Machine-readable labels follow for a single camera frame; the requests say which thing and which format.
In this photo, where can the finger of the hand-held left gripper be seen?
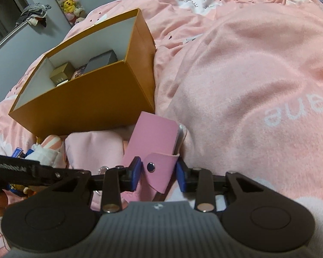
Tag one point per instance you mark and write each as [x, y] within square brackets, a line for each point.
[53, 176]

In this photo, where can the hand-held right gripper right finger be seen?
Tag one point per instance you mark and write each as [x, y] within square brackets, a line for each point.
[181, 177]

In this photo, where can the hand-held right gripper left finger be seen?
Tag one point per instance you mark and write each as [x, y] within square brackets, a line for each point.
[135, 170]

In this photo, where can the blue paper tag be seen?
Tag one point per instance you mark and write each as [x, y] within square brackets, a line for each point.
[17, 152]

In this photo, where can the white plush toy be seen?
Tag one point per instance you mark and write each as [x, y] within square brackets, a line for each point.
[51, 153]

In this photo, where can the pink leather wallet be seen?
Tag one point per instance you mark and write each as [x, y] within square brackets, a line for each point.
[156, 134]

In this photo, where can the pink fabric pouch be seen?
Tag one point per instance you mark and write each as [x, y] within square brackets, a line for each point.
[94, 147]

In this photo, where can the orange cardboard box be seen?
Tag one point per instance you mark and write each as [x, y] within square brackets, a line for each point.
[97, 99]

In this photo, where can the long white box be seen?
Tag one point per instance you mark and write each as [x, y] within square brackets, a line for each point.
[61, 85]

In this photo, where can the small gold box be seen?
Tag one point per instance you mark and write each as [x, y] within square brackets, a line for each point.
[62, 72]

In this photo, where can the small mauve printed box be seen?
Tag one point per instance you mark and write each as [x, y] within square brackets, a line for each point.
[79, 73]

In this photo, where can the dark grey box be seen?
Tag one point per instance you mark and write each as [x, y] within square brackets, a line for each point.
[101, 60]

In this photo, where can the person's left hand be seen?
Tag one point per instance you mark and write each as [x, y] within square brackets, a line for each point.
[0, 201]

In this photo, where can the pink printed blanket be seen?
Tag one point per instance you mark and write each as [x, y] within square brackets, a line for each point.
[245, 72]

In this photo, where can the pile of grey clothes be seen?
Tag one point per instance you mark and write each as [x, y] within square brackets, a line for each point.
[33, 12]

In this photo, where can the clear tube of plush toys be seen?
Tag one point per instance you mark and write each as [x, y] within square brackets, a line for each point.
[67, 2]

